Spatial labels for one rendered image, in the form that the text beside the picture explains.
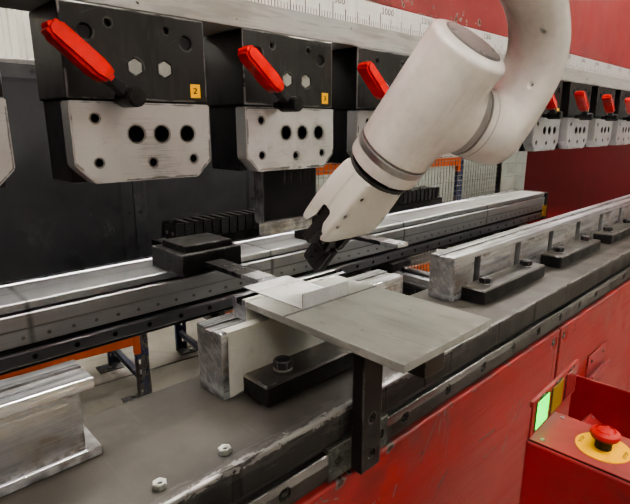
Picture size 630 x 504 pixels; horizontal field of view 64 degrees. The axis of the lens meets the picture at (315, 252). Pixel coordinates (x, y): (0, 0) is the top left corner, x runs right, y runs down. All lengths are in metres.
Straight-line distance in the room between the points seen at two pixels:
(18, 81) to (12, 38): 3.68
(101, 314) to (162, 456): 0.33
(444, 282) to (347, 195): 0.57
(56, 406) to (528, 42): 0.60
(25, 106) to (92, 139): 0.56
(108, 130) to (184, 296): 0.46
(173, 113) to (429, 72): 0.27
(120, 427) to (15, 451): 0.13
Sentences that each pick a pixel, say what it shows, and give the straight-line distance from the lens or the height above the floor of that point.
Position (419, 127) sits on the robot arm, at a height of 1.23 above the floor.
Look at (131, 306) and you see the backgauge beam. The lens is 0.90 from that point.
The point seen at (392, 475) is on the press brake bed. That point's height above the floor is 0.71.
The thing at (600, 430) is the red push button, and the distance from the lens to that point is 0.86.
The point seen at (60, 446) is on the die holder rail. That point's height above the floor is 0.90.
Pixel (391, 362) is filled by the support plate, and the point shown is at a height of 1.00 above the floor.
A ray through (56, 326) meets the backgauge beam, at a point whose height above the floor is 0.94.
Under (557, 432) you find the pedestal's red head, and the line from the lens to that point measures 0.89.
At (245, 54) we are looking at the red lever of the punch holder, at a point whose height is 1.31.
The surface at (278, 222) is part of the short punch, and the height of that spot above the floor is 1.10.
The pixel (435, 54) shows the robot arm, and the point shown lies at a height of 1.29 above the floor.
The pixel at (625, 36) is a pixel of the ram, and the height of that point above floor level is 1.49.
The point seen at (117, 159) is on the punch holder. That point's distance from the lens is 0.55.
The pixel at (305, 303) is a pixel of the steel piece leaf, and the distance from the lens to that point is 0.65.
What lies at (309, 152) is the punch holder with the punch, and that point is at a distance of 0.69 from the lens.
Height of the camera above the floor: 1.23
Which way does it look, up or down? 14 degrees down
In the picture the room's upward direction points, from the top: straight up
